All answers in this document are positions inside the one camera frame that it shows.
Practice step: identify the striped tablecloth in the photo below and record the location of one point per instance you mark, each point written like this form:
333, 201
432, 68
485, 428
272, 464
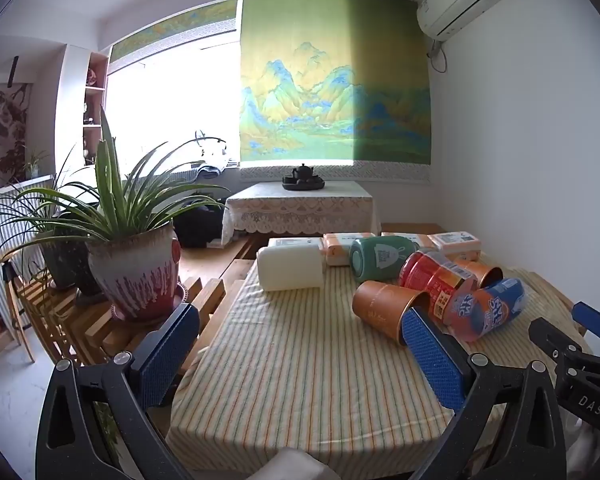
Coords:
305, 365

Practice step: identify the orange paper cup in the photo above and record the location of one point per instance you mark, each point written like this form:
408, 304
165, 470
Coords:
380, 306
486, 273

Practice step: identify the rolled-up landscape roller blind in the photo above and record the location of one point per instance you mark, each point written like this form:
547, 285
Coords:
170, 30

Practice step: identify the landscape painting roller blind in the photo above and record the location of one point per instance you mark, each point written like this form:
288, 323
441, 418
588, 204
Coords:
330, 85

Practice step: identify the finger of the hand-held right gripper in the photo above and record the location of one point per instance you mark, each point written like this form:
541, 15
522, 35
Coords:
550, 335
594, 319

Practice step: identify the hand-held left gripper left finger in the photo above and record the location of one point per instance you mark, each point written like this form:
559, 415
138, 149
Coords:
166, 357

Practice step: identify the red printed can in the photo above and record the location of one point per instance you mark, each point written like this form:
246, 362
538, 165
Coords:
430, 276

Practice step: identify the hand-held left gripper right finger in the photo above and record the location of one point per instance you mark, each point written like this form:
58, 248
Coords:
432, 357

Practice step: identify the white slatted radiator cover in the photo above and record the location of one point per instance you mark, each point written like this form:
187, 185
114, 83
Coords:
10, 210

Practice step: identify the grey-blue folded cloth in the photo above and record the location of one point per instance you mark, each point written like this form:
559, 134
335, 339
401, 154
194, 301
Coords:
207, 171

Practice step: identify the black curved lamp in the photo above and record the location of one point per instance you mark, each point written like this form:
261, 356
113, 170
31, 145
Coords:
211, 141

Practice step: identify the large white tissue pack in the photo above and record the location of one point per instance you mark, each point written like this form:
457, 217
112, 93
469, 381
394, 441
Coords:
290, 268

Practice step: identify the white wall shelf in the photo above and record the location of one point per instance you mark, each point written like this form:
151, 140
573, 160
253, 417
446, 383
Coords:
94, 110

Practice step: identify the large potted plant red-white pot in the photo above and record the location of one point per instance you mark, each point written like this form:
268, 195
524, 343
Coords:
135, 272

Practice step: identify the orange tissue pack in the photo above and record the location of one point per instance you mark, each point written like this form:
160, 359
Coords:
347, 249
455, 242
405, 238

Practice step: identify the wooden chair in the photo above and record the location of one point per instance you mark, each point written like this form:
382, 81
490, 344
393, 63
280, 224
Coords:
14, 300

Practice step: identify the black tea tray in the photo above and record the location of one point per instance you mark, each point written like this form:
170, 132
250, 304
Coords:
305, 185

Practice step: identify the low table with lace cloth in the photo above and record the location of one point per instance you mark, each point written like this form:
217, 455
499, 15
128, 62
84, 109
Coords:
300, 207

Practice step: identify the white air conditioner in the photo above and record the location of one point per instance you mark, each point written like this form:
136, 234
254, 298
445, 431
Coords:
455, 0

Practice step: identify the black teapot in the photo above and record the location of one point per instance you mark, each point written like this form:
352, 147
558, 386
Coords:
303, 172

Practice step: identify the hanging ink painting scroll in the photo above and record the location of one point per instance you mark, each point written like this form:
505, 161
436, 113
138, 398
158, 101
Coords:
2, 135

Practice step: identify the wooden plant stand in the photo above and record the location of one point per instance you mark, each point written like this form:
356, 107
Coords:
105, 332

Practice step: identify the small potted plant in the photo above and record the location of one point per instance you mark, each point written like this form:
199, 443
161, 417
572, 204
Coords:
34, 162

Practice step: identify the black bag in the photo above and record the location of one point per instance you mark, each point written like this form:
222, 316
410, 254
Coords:
197, 225

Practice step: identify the potted plant dark pot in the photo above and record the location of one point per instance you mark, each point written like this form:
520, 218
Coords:
64, 260

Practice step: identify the green cup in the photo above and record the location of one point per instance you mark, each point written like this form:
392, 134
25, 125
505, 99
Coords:
380, 258

